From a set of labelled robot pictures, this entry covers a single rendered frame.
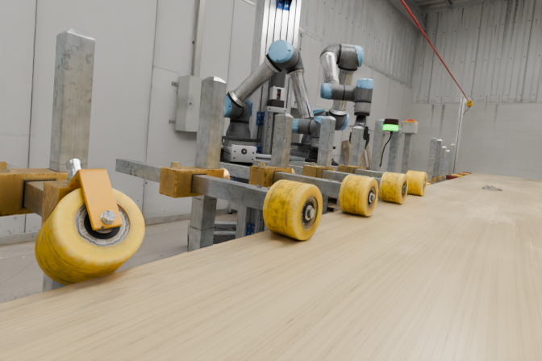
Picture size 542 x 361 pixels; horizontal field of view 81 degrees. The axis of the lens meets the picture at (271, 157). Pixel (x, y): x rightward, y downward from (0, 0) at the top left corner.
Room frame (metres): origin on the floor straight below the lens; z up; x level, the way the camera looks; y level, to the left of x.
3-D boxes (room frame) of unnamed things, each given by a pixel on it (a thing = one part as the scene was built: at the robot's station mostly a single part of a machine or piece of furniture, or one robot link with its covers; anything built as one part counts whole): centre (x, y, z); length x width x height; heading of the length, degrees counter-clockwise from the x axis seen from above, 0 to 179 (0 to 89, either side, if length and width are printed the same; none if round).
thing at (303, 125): (1.62, -0.15, 1.12); 0.11 x 0.11 x 0.08; 65
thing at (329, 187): (0.80, 0.01, 0.95); 0.50 x 0.04 x 0.04; 53
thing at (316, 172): (1.01, -0.16, 0.95); 0.13 x 0.06 x 0.05; 143
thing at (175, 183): (0.61, 0.14, 0.95); 0.13 x 0.06 x 0.05; 143
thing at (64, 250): (0.30, 0.16, 0.93); 0.09 x 0.08 x 0.09; 53
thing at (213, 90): (0.63, 0.13, 0.91); 0.03 x 0.03 x 0.48; 53
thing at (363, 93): (1.47, -0.40, 1.30); 0.09 x 0.08 x 0.11; 0
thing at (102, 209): (0.31, 0.18, 0.95); 0.10 x 0.04 x 0.10; 53
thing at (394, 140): (1.63, -0.63, 0.92); 0.03 x 0.03 x 0.48; 53
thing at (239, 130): (1.92, 0.21, 1.09); 0.15 x 0.15 x 0.10
